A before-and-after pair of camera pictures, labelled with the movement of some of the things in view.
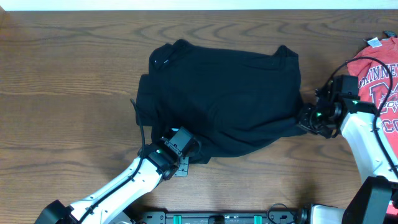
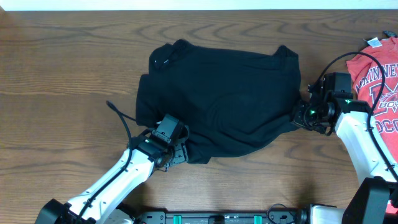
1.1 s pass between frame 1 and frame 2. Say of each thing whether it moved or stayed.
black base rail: stayed
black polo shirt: stayed
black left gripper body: moved
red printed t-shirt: stayed
